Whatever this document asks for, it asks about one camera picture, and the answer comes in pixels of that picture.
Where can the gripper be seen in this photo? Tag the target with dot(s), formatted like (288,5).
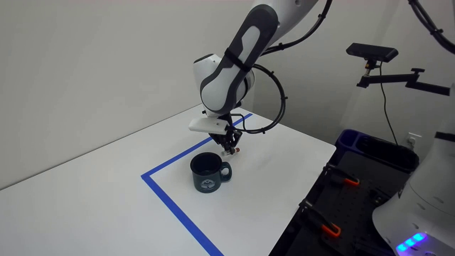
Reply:
(221,137)

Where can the white marker with orange cap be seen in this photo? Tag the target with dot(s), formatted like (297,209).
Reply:
(230,152)

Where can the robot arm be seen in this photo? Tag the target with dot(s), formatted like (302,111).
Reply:
(227,78)

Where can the dark mug with white emblem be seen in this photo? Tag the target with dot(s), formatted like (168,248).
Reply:
(208,177)

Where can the blue tape line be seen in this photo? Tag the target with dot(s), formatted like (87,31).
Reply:
(170,202)

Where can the black clamp with orange tips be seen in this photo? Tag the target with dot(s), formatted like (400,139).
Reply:
(343,176)
(321,220)

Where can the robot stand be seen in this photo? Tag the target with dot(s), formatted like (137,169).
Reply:
(341,213)

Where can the blue bin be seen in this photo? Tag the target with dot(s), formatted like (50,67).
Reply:
(380,149)

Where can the camera on mount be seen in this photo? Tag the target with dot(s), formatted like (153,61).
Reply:
(371,52)

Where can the wall socket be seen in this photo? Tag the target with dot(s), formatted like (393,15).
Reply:
(412,139)

